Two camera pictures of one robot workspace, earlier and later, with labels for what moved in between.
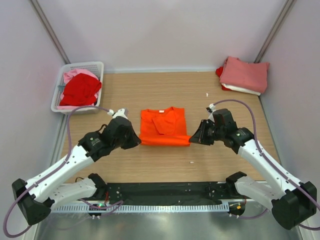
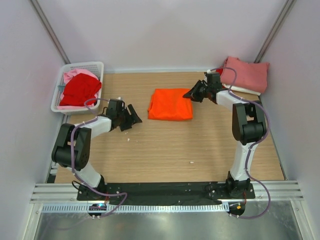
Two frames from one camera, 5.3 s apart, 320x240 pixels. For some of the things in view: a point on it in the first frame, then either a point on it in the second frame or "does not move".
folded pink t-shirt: [250, 76] does not move
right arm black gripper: [200, 136] -> [193, 93]
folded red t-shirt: [219, 71] does not move
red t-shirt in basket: [80, 90] does not move
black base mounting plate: [203, 193] does not move
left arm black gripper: [134, 139] -> [130, 122]
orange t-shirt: [165, 126] -> [169, 104]
